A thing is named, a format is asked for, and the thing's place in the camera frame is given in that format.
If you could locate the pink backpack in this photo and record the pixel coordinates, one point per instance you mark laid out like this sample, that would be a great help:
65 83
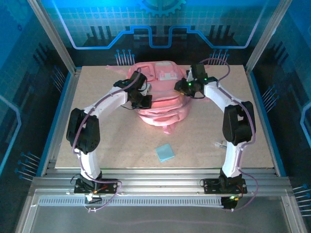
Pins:
160 114

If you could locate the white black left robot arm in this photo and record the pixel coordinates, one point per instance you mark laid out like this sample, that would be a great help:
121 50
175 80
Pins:
109 103

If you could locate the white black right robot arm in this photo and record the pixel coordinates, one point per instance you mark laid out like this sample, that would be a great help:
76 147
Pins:
230 160

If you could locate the blue sticky note pad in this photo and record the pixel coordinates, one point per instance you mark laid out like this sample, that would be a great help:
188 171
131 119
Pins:
165 152

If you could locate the blue table side trim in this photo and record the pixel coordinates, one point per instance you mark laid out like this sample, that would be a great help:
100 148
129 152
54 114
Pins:
59 114
263 114

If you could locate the small clear packaged item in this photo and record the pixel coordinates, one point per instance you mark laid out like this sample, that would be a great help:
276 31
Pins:
220 145

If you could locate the black controller box with LEDs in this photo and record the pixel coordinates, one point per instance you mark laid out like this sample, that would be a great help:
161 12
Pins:
228 204

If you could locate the aluminium frame post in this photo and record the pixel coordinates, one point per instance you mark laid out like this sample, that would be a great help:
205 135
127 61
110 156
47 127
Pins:
267 36
56 41

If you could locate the aluminium frame cross rail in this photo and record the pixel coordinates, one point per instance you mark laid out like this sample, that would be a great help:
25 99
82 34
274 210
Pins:
158 179

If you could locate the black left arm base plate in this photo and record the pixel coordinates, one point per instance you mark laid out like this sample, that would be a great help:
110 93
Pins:
112 187

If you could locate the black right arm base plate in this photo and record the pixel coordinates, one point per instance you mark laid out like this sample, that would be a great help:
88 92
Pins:
210 187

